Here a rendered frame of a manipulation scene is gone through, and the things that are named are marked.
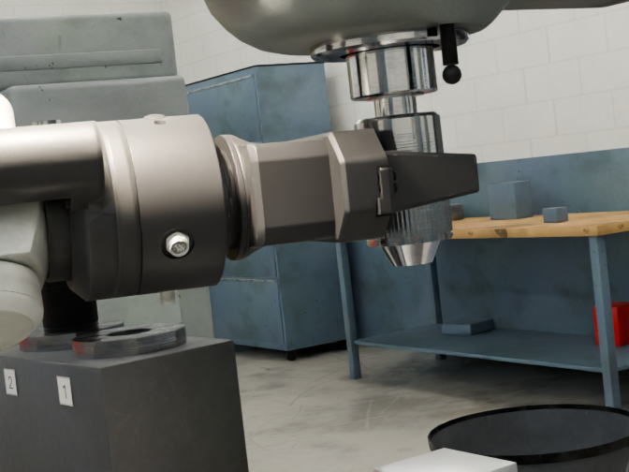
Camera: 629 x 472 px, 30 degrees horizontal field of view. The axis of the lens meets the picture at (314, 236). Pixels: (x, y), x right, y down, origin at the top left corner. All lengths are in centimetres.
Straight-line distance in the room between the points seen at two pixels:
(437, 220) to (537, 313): 626
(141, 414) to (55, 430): 9
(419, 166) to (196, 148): 12
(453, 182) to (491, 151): 640
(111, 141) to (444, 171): 17
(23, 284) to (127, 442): 35
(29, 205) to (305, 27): 16
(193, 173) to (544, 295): 628
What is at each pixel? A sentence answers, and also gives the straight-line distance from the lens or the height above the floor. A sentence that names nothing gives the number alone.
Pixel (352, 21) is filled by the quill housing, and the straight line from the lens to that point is 57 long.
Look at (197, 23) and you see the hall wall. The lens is 1009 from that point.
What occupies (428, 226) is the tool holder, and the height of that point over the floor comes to 121.
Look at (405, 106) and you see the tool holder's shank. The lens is 63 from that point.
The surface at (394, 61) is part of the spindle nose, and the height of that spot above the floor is 130.
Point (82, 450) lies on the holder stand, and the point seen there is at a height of 106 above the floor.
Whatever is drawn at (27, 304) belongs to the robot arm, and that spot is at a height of 120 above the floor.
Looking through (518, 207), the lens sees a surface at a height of 94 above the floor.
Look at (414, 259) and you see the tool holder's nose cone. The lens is 63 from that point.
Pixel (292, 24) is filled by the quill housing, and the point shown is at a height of 132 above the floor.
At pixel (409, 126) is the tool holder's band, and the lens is 62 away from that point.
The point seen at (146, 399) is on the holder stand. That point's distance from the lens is 89.
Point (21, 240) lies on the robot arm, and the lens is 55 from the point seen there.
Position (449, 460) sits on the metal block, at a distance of 66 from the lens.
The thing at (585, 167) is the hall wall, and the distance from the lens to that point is 646.
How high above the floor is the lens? 124
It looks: 3 degrees down
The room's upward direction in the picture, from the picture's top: 6 degrees counter-clockwise
